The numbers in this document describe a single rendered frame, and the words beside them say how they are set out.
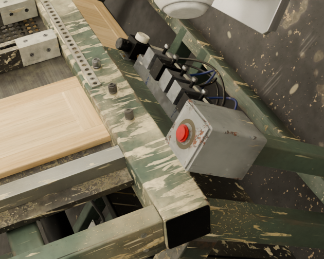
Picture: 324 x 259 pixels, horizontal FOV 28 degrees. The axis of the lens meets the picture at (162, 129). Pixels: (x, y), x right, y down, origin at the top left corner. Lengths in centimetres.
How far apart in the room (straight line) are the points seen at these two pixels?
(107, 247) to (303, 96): 122
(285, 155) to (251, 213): 18
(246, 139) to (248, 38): 136
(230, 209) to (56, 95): 65
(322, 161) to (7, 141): 84
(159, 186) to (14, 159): 42
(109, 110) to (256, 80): 101
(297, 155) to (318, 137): 78
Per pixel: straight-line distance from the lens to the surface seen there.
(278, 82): 257
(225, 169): 146
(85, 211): 324
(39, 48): 209
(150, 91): 190
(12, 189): 164
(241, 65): 274
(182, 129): 140
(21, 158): 175
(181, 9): 149
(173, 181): 156
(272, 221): 169
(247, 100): 241
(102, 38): 287
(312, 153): 165
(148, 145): 166
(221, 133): 138
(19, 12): 234
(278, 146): 156
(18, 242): 162
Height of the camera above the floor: 179
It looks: 35 degrees down
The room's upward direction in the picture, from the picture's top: 79 degrees counter-clockwise
